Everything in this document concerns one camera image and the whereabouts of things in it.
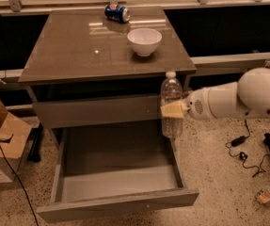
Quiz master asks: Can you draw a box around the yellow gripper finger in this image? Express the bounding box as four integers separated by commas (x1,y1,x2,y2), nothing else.
160,100,189,119

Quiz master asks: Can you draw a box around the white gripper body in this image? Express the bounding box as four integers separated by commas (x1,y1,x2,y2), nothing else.
184,87,218,121

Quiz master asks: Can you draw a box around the clear plastic water bottle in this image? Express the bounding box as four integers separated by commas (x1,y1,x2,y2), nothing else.
160,72,183,139

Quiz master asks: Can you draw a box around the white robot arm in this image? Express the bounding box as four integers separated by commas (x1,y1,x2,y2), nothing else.
160,68,270,121

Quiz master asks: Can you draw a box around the closed grey top drawer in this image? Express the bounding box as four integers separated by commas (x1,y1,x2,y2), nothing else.
33,94,161,128

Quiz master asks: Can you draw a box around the open grey middle drawer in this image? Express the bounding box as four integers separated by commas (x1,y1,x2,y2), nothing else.
38,120,199,223

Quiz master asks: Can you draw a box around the small bottle on floor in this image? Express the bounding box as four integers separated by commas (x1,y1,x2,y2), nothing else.
255,185,270,204

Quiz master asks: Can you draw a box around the white ceramic bowl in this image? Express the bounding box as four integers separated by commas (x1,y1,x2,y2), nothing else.
127,28,162,57

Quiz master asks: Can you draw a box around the grey cabinet with glossy top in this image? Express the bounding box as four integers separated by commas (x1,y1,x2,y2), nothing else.
18,6,198,149

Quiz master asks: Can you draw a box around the blue soda can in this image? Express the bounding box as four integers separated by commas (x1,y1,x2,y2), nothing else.
104,4,130,24

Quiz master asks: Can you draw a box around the black stand leg left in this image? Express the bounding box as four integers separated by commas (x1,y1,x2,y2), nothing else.
27,124,43,163

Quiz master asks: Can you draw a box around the brown cardboard box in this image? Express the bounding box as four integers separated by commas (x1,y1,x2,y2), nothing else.
0,100,32,184

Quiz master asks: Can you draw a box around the metal window rail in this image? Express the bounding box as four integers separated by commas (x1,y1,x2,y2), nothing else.
192,52,270,76

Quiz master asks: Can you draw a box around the black power adapter with cable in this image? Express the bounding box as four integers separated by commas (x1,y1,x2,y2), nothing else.
224,120,269,178

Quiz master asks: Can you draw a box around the black cable on left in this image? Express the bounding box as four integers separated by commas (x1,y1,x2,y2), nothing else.
0,105,40,226

